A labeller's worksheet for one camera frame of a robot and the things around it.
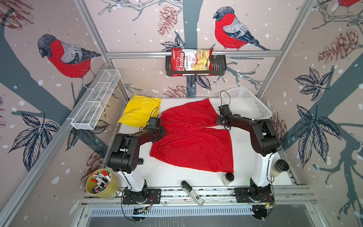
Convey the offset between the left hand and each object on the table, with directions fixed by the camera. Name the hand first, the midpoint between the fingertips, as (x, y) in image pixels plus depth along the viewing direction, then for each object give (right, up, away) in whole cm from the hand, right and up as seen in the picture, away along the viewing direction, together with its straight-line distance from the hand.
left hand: (163, 132), depth 98 cm
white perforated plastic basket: (+64, +23, +20) cm, 71 cm away
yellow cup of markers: (-26, -20, -29) cm, 44 cm away
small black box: (-12, -15, -14) cm, 24 cm away
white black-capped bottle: (+66, -14, -25) cm, 71 cm away
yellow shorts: (-22, +16, +12) cm, 30 cm away
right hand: (+42, +7, +6) cm, 43 cm away
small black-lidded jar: (+38, -19, -27) cm, 50 cm away
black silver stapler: (+16, -24, -25) cm, 38 cm away
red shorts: (+21, -3, -2) cm, 21 cm away
